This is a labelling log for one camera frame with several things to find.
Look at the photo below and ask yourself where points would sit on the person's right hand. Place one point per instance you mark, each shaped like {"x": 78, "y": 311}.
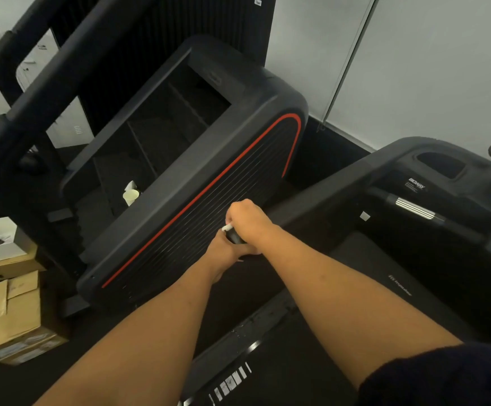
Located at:
{"x": 249, "y": 224}

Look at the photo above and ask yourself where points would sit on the person's left hand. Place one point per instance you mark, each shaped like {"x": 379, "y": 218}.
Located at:
{"x": 222, "y": 255}

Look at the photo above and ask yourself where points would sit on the person's right fingers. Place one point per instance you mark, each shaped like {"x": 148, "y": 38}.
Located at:
{"x": 233, "y": 215}

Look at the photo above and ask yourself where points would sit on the black marker with white cap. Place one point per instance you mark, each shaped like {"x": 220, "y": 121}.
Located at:
{"x": 233, "y": 234}

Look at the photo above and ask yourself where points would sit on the person's right forearm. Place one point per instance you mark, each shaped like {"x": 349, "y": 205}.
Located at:
{"x": 347, "y": 300}

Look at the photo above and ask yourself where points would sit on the person's left forearm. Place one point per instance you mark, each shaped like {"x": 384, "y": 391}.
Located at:
{"x": 131, "y": 336}

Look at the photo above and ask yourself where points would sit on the white paper cup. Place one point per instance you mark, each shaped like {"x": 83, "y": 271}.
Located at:
{"x": 131, "y": 196}

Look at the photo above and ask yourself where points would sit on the black stair climber machine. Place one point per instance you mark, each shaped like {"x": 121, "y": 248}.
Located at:
{"x": 152, "y": 135}

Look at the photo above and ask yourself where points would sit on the black treadmill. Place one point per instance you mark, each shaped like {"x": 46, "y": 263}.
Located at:
{"x": 368, "y": 270}

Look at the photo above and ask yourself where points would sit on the white locker cabinet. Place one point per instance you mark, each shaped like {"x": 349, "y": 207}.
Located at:
{"x": 38, "y": 88}

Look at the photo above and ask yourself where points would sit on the flat brown cardboard box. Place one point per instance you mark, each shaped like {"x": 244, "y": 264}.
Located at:
{"x": 6, "y": 269}

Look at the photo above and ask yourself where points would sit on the person's dark sleeve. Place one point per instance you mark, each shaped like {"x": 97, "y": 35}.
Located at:
{"x": 440, "y": 376}

